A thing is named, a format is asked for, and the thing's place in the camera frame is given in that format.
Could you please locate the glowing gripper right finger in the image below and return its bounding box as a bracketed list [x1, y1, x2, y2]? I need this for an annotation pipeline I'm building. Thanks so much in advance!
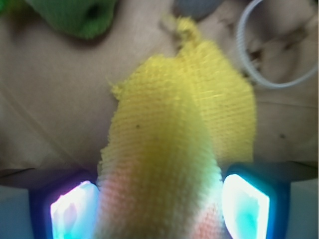
[222, 163, 290, 239]

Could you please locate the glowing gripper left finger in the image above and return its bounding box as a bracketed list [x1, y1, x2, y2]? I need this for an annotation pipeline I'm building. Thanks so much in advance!
[29, 169, 99, 239]

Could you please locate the yellow cloth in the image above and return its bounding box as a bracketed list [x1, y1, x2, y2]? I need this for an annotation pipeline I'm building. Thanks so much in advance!
[94, 17, 256, 239]

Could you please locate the brown paper bag tray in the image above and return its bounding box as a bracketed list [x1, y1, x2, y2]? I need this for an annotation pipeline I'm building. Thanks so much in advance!
[0, 0, 319, 190]

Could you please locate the green frog plush toy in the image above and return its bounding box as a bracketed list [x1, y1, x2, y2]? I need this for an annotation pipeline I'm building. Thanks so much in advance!
[0, 0, 117, 39]

